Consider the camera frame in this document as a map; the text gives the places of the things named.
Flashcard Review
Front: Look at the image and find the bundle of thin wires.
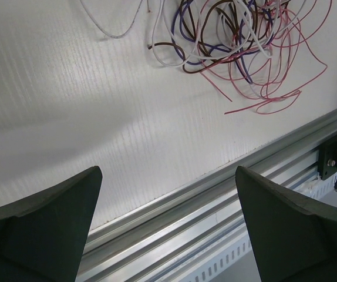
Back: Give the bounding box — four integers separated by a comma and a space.
80, 0, 333, 115

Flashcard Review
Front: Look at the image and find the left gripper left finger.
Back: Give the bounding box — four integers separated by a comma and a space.
0, 166, 102, 281

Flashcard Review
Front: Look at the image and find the white slotted cable duct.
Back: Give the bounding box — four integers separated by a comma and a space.
178, 173, 337, 281

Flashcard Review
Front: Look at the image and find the aluminium mounting rail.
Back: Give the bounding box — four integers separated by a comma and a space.
76, 109, 337, 281

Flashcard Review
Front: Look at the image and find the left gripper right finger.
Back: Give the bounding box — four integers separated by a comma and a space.
235, 166, 337, 281

